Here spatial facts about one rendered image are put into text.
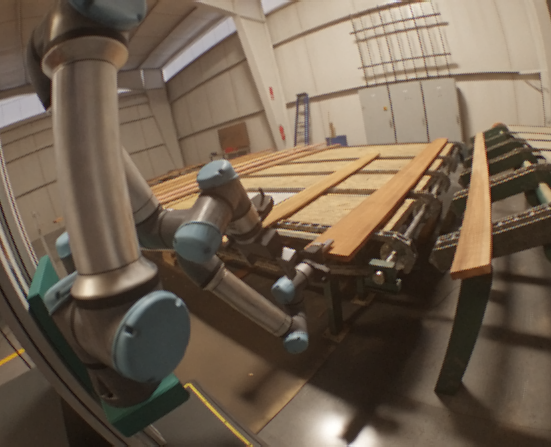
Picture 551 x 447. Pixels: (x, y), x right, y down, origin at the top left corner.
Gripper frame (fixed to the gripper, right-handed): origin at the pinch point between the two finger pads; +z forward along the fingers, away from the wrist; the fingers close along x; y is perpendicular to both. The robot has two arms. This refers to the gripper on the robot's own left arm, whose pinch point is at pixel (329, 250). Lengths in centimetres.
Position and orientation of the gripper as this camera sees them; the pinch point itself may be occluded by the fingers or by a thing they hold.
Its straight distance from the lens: 106.6
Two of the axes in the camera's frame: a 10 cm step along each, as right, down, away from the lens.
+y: -7.4, -0.8, 6.7
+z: 6.4, -3.8, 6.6
